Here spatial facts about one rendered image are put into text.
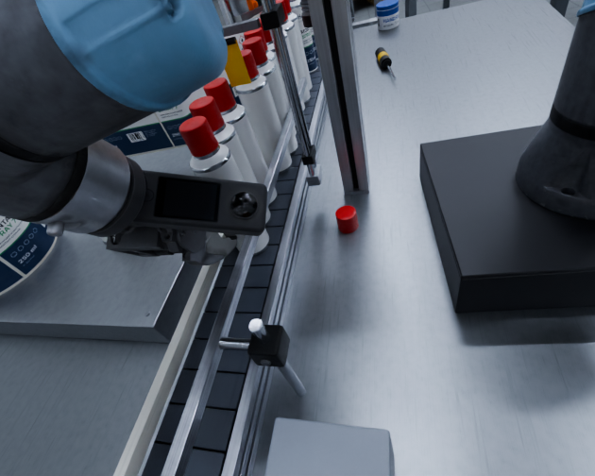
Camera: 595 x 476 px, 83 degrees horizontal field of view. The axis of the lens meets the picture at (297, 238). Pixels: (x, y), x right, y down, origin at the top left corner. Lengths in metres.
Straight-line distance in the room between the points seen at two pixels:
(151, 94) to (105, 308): 0.45
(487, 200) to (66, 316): 0.62
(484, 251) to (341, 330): 0.19
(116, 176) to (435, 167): 0.43
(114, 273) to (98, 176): 0.38
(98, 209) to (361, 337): 0.33
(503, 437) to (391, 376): 0.12
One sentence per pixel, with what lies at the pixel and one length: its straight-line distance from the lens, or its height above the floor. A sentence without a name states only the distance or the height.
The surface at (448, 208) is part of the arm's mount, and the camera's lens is 0.48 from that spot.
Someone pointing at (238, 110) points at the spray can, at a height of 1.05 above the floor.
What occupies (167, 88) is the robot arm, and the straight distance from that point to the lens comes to 0.18.
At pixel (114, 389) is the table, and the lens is 0.57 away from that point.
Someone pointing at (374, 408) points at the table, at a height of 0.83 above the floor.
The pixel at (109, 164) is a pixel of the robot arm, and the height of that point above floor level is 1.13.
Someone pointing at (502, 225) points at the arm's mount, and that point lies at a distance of 0.47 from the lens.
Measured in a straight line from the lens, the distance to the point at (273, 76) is 0.62.
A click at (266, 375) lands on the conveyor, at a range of 0.45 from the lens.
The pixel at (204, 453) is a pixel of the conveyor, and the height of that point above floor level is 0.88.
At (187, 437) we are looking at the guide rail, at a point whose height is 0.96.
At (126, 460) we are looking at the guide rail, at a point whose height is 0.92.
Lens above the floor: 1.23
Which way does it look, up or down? 45 degrees down
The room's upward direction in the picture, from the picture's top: 20 degrees counter-clockwise
